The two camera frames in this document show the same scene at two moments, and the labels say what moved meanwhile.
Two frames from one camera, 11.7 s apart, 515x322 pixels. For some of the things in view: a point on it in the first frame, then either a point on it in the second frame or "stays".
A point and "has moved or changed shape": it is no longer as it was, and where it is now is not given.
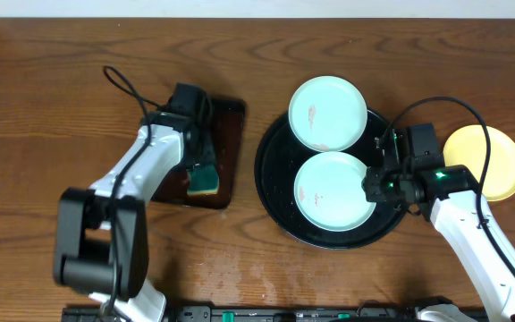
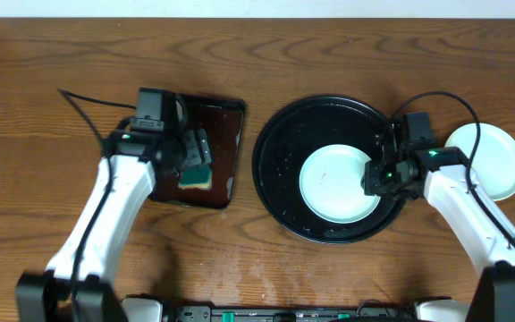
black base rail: [248, 313] stays
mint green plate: [329, 193] → [498, 167]
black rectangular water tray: [228, 122] stays
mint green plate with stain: [327, 114] → [330, 184]
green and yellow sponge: [203, 181] has moved or changed shape
